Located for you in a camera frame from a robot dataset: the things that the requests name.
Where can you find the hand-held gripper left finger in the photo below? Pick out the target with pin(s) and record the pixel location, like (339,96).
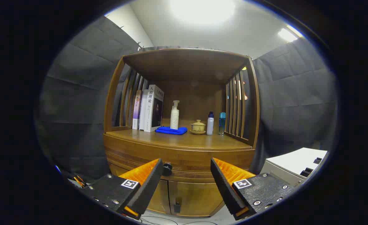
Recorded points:
(149,184)

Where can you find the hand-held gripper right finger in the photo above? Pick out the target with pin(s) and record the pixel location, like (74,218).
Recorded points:
(224,187)

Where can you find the wooden drawer with black knob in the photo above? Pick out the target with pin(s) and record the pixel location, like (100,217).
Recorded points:
(187,161)

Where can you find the wooden cabinet door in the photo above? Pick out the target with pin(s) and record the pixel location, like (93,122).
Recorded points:
(162,197)
(196,197)

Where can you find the wooden countertop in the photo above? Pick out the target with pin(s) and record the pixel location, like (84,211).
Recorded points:
(202,141)

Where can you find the wooden cabinet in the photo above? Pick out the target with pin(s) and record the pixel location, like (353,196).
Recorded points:
(187,65)

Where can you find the blue folded cloth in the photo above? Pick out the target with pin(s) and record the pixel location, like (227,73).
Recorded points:
(171,130)

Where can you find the yellow saucer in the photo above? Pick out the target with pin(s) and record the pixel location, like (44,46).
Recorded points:
(197,132)

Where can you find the white bottle with blue cap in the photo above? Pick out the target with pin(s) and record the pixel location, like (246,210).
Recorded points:
(210,126)

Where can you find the clear blue bottle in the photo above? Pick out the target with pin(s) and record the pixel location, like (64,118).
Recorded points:
(222,123)

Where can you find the yellow lidded teacup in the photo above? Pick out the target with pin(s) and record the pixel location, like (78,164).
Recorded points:
(198,126)

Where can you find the white pump bottle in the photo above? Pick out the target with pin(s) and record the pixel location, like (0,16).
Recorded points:
(174,120)

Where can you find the white and grey appliance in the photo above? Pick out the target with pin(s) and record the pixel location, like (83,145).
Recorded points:
(290,162)

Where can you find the orange and black tool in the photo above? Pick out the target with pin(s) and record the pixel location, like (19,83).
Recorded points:
(78,180)

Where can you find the thin white book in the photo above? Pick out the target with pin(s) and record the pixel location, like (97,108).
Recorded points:
(142,112)

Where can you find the large white book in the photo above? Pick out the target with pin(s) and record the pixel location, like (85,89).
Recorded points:
(151,109)

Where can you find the purple book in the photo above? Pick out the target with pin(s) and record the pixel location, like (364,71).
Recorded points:
(136,109)

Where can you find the small ceiling light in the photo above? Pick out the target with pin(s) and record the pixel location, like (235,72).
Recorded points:
(287,35)

